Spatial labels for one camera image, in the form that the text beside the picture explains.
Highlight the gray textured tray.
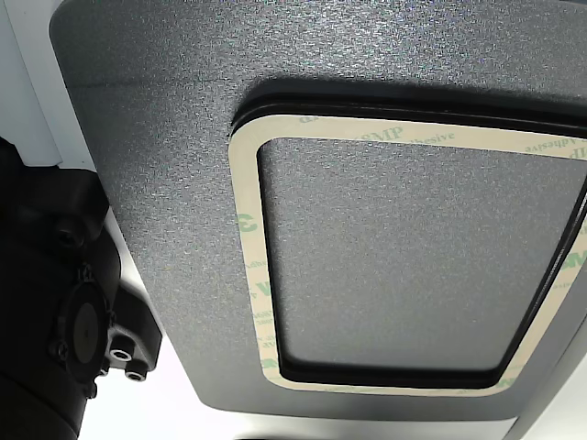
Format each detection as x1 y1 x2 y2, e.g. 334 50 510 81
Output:
49 0 587 424

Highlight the black frame with Adhesive-print liner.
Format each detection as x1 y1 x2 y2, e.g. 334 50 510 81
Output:
227 113 587 399

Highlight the black rubber gasket frame stack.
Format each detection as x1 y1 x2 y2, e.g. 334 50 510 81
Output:
231 91 587 389

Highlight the white rail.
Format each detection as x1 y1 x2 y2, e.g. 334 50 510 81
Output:
0 0 101 173

